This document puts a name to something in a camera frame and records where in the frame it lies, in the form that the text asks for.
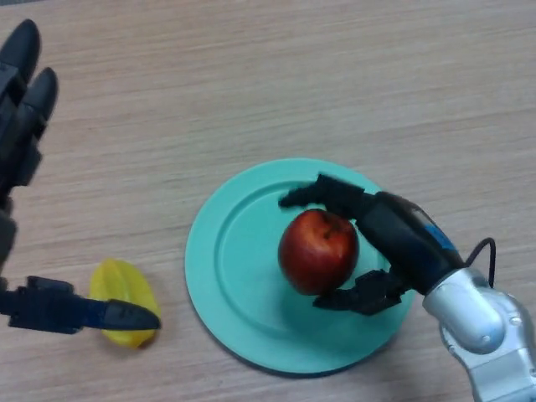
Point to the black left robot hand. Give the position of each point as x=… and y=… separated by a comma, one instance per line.
x=17, y=138

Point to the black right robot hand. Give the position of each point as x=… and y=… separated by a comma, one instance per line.
x=398, y=247

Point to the red apple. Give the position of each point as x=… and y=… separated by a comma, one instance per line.
x=318, y=251

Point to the green round plate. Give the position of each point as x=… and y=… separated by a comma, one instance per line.
x=251, y=272

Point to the yellow starfruit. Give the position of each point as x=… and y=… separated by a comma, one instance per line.
x=123, y=280

